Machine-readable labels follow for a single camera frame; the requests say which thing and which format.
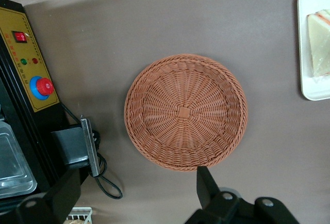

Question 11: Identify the black control box cable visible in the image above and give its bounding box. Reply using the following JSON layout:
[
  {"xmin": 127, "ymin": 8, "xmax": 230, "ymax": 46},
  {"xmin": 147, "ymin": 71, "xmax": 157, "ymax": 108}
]
[{"xmin": 61, "ymin": 102, "xmax": 123, "ymax": 199}]

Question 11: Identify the black clamp with metal bar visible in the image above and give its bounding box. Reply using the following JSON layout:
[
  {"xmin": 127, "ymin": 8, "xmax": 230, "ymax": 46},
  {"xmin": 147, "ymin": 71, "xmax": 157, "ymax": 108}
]
[{"xmin": 51, "ymin": 117, "xmax": 102, "ymax": 178}]

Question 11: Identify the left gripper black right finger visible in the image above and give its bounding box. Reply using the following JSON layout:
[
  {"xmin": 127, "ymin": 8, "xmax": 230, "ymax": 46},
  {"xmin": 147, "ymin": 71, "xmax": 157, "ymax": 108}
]
[{"xmin": 184, "ymin": 165, "xmax": 259, "ymax": 224}]

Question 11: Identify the round brown wicker basket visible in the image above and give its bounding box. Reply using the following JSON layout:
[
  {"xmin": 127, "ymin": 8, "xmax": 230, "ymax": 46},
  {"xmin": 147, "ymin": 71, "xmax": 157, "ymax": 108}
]
[{"xmin": 123, "ymin": 53, "xmax": 250, "ymax": 172}]

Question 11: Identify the black yellow control box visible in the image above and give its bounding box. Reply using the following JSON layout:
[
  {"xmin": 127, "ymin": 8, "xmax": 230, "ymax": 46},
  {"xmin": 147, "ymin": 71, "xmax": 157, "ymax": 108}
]
[{"xmin": 0, "ymin": 0, "xmax": 83, "ymax": 201}]

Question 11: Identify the stainless steel tray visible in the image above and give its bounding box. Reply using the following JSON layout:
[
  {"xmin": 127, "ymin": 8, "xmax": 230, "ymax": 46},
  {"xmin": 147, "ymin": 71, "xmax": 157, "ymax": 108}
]
[{"xmin": 0, "ymin": 120, "xmax": 38, "ymax": 199}]

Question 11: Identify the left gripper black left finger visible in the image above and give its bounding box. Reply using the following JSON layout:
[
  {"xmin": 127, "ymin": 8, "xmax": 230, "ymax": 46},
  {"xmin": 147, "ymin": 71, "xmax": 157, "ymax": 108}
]
[{"xmin": 15, "ymin": 168, "xmax": 84, "ymax": 224}]

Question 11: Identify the white wire basket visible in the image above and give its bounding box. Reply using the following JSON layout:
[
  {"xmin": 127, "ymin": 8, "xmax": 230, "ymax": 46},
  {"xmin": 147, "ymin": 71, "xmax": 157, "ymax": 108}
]
[{"xmin": 65, "ymin": 206, "xmax": 93, "ymax": 224}]

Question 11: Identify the beige rectangular tray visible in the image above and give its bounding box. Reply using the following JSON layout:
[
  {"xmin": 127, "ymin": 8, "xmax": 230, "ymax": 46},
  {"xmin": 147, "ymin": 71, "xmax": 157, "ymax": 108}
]
[{"xmin": 296, "ymin": 0, "xmax": 330, "ymax": 101}]

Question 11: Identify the plastic triangle sandwich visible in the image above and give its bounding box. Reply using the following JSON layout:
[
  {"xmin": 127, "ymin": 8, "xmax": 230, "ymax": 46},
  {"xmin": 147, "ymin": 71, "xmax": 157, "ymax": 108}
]
[{"xmin": 306, "ymin": 8, "xmax": 330, "ymax": 84}]

